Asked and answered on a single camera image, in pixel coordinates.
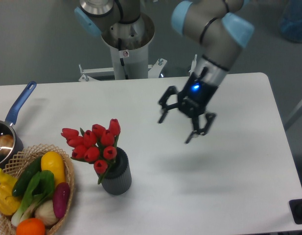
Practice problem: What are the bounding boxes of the orange fruit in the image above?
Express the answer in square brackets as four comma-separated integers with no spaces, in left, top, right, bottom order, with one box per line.
[16,218,46,235]

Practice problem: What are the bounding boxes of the bread roll in saucepan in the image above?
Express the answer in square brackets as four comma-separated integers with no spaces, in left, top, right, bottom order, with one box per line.
[0,135,14,156]

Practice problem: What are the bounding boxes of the beige garlic bulb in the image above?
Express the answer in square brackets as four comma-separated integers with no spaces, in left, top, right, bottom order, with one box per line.
[34,200,59,227]

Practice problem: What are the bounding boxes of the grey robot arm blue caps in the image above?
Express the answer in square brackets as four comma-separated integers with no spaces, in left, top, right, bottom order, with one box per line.
[74,0,254,138]

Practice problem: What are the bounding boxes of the dark grey ribbed vase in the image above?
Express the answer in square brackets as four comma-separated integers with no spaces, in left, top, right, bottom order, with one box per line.
[101,147,132,195]

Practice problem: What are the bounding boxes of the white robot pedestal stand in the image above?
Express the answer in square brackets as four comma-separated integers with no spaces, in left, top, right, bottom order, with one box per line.
[75,8,167,81]

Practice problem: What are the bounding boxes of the yellow bell pepper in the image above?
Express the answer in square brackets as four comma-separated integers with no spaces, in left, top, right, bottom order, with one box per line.
[0,168,22,216]

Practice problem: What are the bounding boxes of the green cucumber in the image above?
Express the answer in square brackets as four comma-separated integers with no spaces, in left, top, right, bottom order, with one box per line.
[12,156,42,197]

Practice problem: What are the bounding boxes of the black device at table edge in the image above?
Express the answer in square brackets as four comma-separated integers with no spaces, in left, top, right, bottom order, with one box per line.
[289,199,302,224]

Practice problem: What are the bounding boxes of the red tulip bouquet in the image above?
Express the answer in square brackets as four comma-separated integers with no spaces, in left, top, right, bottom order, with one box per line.
[61,118,121,184]

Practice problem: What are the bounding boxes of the white frame at right edge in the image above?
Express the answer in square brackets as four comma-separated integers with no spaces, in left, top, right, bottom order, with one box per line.
[283,99,302,131]

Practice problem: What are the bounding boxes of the purple eggplant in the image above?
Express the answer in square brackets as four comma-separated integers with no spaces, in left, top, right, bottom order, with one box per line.
[52,182,70,219]

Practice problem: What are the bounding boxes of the yellow squash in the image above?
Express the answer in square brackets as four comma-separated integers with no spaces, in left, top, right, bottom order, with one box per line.
[41,151,66,187]

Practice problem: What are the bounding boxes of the saucepan with blue handle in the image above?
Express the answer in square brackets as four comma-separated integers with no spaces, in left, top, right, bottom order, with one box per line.
[0,81,37,168]

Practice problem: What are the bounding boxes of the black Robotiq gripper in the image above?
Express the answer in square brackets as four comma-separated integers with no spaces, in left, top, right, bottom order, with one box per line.
[157,72,219,144]

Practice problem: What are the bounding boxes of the blue bag on floor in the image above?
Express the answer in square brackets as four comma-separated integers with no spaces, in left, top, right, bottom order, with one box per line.
[279,0,302,43]

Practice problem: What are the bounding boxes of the green bok choy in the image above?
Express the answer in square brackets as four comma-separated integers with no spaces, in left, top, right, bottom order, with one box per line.
[11,170,55,227]

